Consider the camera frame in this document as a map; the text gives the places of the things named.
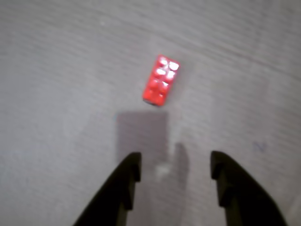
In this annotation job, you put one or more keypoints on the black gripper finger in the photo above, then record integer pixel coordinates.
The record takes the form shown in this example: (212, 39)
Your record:
(244, 195)
(117, 183)

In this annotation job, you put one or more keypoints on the red lego block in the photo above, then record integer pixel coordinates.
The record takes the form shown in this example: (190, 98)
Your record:
(160, 82)

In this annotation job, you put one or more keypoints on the brown cardboard sheet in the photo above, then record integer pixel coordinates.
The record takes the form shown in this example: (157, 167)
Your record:
(58, 82)

